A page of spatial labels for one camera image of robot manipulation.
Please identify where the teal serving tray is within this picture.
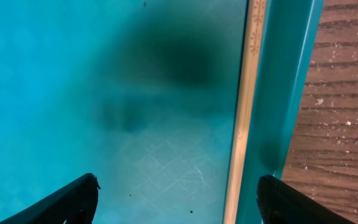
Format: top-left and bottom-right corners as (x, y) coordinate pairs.
(0, 0), (323, 223)

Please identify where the wooden chopstick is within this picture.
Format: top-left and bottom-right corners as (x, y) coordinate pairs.
(223, 0), (267, 224)

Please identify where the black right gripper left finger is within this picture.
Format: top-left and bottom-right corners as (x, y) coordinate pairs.
(0, 173), (101, 224)

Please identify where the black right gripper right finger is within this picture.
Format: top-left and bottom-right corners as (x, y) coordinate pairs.
(257, 175), (354, 224)

